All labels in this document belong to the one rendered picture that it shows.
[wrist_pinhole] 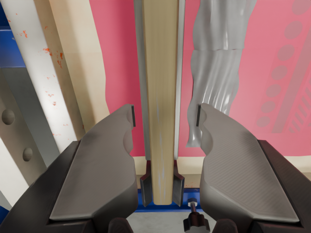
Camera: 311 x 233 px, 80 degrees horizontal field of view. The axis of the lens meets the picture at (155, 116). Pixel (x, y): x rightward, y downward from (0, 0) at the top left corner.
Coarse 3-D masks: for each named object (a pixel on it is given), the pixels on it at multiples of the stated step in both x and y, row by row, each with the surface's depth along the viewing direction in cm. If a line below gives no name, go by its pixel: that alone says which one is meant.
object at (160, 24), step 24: (144, 0) 15; (168, 0) 14; (144, 24) 16; (168, 24) 15; (144, 48) 17; (168, 48) 16; (168, 72) 17; (168, 96) 19; (168, 120) 20; (168, 144) 22; (168, 168) 24; (168, 192) 26
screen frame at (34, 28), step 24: (0, 0) 20; (24, 0) 20; (48, 0) 23; (24, 24) 22; (48, 24) 23; (24, 48) 23; (48, 48) 23; (48, 72) 25; (48, 96) 26; (72, 96) 29; (48, 120) 29; (72, 120) 29
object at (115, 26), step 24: (96, 0) 23; (120, 0) 23; (192, 0) 23; (264, 0) 23; (288, 0) 23; (96, 24) 25; (120, 24) 25; (192, 24) 25; (264, 24) 25; (120, 48) 26; (192, 48) 26
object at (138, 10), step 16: (144, 64) 24; (144, 80) 25; (144, 96) 26; (176, 96) 26; (144, 112) 27; (176, 112) 27; (144, 128) 29; (176, 128) 29; (144, 144) 30; (176, 144) 30
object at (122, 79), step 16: (256, 48) 26; (272, 48) 26; (112, 64) 28; (128, 64) 28; (240, 64) 27; (256, 64) 27; (112, 80) 29; (128, 80) 29; (192, 80) 29; (240, 80) 29; (256, 80) 29; (112, 96) 30; (128, 96) 30; (240, 96) 30; (256, 96) 30; (240, 112) 32; (256, 112) 32; (272, 144) 35; (288, 144) 35; (304, 144) 35
